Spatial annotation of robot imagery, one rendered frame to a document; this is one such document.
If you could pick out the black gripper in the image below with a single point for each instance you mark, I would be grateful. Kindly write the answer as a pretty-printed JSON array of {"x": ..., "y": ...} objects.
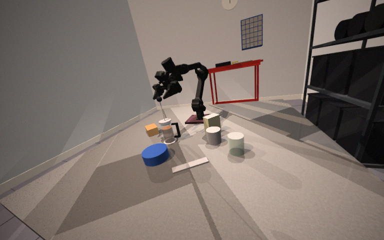
[{"x": 172, "y": 87}]

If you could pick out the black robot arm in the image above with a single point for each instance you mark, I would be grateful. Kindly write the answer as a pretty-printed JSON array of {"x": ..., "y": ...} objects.
[{"x": 178, "y": 70}]

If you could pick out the orange rectangular block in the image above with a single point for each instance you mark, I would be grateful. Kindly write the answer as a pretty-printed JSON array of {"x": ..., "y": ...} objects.
[{"x": 152, "y": 130}]

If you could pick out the blue short cylinder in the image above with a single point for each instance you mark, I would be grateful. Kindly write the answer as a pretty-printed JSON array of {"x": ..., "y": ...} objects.
[{"x": 155, "y": 154}]

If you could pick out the glass french press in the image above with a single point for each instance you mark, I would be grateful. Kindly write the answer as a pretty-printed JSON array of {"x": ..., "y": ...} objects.
[{"x": 167, "y": 128}]

